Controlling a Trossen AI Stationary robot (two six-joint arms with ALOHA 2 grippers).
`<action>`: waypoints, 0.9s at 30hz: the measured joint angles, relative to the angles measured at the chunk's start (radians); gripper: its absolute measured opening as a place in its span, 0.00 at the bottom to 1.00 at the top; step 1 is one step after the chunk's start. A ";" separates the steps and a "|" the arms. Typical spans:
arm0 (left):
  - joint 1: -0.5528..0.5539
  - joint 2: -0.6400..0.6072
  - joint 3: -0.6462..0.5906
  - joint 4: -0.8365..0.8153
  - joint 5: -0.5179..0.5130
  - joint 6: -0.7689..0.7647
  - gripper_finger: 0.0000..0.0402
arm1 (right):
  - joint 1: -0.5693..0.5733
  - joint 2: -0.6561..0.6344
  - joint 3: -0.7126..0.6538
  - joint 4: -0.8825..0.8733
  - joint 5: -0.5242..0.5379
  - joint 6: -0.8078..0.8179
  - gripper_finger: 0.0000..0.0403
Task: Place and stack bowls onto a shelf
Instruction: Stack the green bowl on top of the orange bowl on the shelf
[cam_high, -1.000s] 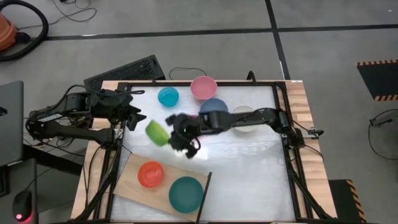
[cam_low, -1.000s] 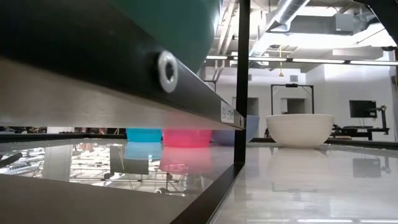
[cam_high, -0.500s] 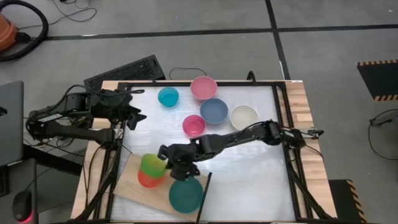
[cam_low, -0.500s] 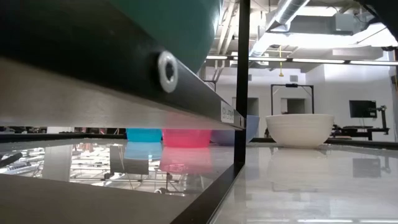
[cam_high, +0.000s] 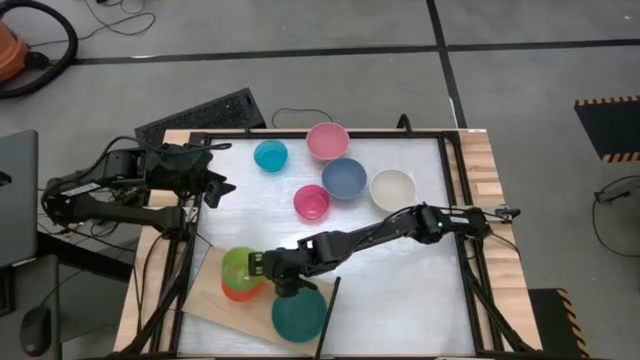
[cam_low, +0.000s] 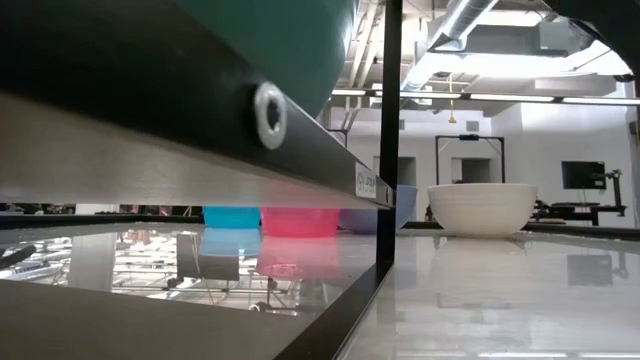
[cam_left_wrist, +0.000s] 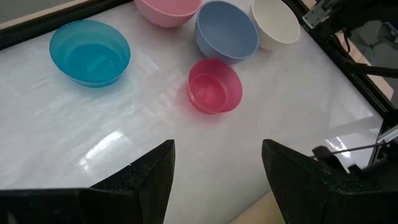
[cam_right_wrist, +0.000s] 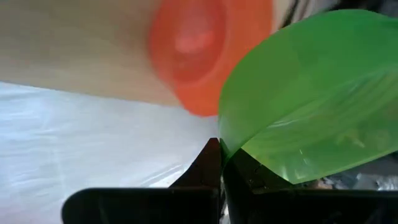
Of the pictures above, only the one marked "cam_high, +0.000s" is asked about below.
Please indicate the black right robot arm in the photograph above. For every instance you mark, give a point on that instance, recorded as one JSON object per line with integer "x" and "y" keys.
{"x": 370, "y": 235}

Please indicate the orange vacuum cleaner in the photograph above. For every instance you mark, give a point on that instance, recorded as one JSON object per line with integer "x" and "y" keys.
{"x": 10, "y": 52}

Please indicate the large pink plastic bowl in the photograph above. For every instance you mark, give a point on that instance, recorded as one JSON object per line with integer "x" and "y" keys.
{"x": 327, "y": 141}

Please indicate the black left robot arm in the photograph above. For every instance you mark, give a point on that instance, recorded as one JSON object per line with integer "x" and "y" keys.
{"x": 125, "y": 215}

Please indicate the large dark green bowl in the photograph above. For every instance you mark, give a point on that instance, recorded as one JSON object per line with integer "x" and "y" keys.
{"x": 299, "y": 317}

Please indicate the black computer mouse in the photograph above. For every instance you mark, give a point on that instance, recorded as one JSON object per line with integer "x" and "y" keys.
{"x": 35, "y": 330}

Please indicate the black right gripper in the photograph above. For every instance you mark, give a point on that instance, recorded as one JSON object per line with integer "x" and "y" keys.
{"x": 285, "y": 267}

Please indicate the small red plastic bowl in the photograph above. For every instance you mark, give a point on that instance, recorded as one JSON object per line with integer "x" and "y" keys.
{"x": 240, "y": 295}

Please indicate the black desk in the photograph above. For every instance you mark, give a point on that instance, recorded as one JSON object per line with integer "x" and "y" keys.
{"x": 85, "y": 257}

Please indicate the black hazard-striped floor mat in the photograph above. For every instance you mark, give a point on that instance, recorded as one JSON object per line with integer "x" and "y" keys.
{"x": 612, "y": 127}
{"x": 555, "y": 325}

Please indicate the small cyan plastic bowl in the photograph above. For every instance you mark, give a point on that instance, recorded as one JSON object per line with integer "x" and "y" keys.
{"x": 270, "y": 155}

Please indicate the grey laptop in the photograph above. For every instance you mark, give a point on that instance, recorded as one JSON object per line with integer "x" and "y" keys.
{"x": 17, "y": 215}

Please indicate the black metal shelf frame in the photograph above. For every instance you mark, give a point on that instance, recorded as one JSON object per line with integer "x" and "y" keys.
{"x": 330, "y": 310}

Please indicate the large white plastic bowl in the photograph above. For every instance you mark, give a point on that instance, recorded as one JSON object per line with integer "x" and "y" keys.
{"x": 392, "y": 190}

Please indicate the wooden shelf board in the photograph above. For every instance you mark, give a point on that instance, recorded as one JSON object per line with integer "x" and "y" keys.
{"x": 210, "y": 300}

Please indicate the large blue-grey plastic bowl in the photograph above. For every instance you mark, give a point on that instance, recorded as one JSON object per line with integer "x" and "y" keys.
{"x": 344, "y": 178}

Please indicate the small magenta plastic bowl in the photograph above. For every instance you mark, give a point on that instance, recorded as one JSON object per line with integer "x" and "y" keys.
{"x": 311, "y": 202}

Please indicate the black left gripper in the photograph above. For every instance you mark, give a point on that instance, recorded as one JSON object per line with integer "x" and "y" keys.
{"x": 185, "y": 170}

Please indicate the small lime green bowl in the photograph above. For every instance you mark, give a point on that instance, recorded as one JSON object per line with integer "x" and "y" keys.
{"x": 236, "y": 267}

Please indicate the black perforated panel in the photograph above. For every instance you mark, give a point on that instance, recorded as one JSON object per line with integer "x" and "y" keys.
{"x": 210, "y": 115}

